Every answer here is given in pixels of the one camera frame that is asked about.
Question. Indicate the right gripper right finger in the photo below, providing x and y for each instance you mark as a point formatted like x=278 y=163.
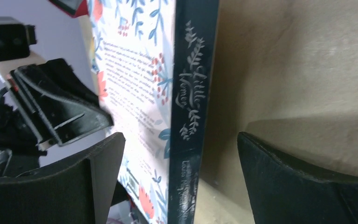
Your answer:
x=283 y=189

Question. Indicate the red backpack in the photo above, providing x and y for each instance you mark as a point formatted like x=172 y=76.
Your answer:
x=73 y=8

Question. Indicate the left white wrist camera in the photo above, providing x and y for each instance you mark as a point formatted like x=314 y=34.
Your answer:
x=15 y=41

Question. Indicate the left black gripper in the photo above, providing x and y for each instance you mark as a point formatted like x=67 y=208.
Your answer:
x=42 y=106

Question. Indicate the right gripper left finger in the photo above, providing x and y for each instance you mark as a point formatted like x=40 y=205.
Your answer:
x=75 y=190

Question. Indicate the floral cover book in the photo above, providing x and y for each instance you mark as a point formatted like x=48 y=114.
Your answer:
x=154 y=62

